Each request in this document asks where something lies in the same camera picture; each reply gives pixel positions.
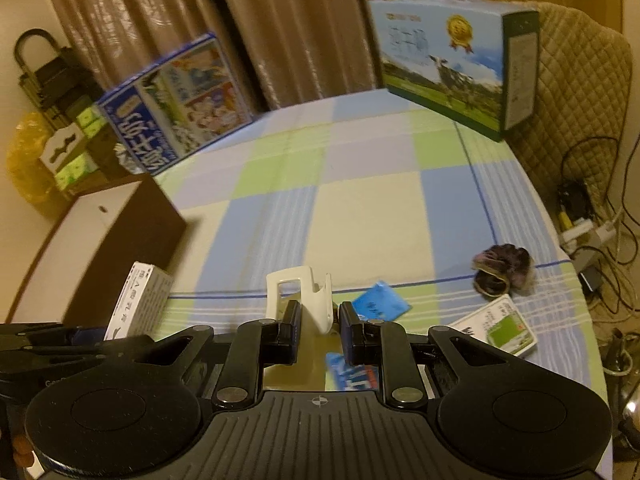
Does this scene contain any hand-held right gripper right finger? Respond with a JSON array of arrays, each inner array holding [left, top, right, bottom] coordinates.
[[339, 301, 501, 408]]

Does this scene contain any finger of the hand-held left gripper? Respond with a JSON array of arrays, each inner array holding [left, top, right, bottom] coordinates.
[[0, 335, 157, 377], [0, 322, 108, 350]]

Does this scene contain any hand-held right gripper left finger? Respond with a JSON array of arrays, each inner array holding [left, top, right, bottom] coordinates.
[[147, 300, 303, 413]]

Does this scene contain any white plastic hook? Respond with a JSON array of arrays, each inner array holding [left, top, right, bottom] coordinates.
[[265, 266, 335, 336]]

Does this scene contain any clear floss pick box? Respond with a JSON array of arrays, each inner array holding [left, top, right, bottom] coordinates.
[[262, 332, 432, 393]]

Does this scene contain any white medicine box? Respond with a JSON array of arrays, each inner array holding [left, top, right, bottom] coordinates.
[[104, 261, 174, 342]]

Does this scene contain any brown cardboard box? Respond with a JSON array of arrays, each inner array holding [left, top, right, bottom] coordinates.
[[0, 172, 188, 326]]

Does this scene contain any green white small box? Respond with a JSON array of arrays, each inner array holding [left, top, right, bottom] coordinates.
[[446, 294, 540, 358]]

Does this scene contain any dark velvet scrunchie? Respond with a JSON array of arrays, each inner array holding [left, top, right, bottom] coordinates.
[[472, 243, 535, 297]]

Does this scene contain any person's left hand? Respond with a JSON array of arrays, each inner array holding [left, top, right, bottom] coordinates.
[[12, 432, 38, 468]]

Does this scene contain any blue sachet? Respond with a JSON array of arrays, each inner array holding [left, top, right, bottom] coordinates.
[[350, 280, 412, 322]]

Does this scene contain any stack of green tissue packs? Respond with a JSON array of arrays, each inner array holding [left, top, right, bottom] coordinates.
[[54, 105, 108, 190]]

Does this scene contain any yellow plastic bag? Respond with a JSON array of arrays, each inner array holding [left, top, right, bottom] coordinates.
[[6, 112, 56, 206]]

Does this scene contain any dark blue milk carton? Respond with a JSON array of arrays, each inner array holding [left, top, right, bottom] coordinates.
[[96, 32, 253, 176]]

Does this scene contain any white power strip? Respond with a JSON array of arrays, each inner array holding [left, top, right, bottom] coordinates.
[[559, 220, 621, 247]]

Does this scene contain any black power adapter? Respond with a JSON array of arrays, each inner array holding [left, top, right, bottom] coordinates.
[[557, 180, 594, 221]]

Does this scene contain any light blue milk carton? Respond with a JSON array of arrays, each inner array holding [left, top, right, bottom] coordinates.
[[367, 0, 541, 142]]

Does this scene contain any brown curtain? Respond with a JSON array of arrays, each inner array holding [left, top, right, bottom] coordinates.
[[40, 0, 441, 111]]

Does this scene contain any chair with quilted cover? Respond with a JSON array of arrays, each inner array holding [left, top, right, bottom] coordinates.
[[505, 2, 633, 211]]

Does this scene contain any wall power socket with cable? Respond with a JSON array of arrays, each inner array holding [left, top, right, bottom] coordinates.
[[559, 137, 626, 311]]

